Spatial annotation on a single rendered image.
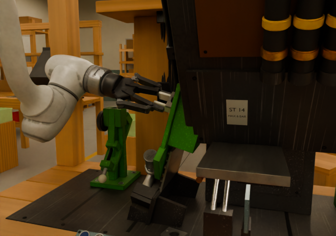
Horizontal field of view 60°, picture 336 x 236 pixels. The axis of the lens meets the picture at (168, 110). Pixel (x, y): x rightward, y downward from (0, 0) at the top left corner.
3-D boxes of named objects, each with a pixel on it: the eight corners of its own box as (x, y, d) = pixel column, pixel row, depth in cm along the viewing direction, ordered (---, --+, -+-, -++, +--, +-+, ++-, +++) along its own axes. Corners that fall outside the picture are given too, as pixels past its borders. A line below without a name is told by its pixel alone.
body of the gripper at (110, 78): (97, 85, 85) (125, 94, 82) (111, 65, 89) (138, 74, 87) (103, 101, 91) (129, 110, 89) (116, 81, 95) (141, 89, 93)
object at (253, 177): (289, 194, 49) (290, 176, 48) (195, 183, 53) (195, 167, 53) (276, 140, 86) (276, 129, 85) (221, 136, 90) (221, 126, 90)
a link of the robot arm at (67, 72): (104, 74, 98) (85, 107, 93) (66, 63, 102) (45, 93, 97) (93, 55, 89) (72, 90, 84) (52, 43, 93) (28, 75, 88)
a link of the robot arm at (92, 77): (95, 58, 90) (112, 63, 89) (102, 78, 98) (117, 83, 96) (79, 79, 85) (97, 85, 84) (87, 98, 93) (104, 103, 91)
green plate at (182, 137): (186, 173, 72) (209, 92, 68) (156, 162, 74) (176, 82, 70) (196, 159, 83) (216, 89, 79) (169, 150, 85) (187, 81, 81)
